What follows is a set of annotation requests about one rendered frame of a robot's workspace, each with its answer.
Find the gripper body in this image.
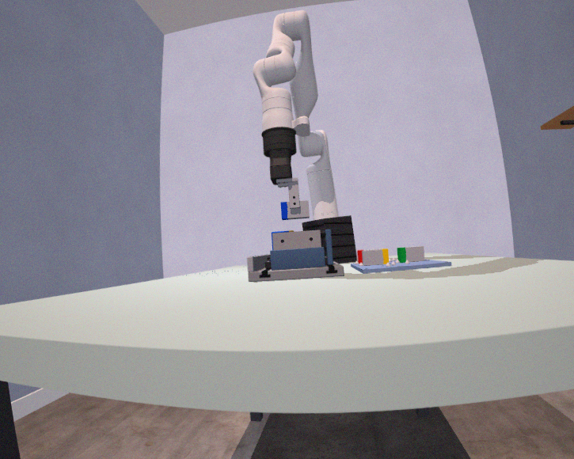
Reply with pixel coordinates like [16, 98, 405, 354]
[261, 108, 310, 185]

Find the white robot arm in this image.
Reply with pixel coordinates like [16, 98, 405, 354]
[253, 10, 339, 220]

